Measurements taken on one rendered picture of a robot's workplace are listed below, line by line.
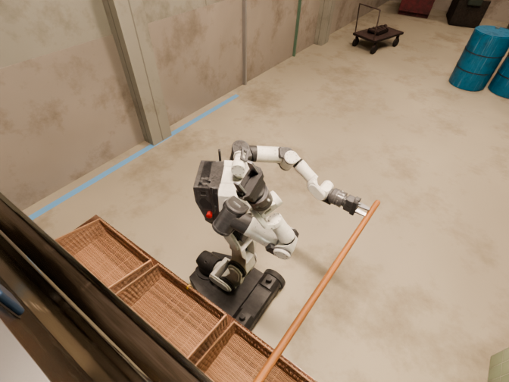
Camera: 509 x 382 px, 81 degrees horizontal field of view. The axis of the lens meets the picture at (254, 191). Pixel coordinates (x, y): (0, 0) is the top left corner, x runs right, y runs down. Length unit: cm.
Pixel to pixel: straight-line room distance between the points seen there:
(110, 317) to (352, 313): 198
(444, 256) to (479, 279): 31
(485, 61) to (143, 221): 557
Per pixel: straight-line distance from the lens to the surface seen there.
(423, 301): 297
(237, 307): 239
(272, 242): 132
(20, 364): 33
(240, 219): 128
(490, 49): 622
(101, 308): 115
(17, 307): 45
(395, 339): 273
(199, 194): 144
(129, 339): 108
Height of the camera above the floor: 237
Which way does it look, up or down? 46 degrees down
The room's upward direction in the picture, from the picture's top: 2 degrees clockwise
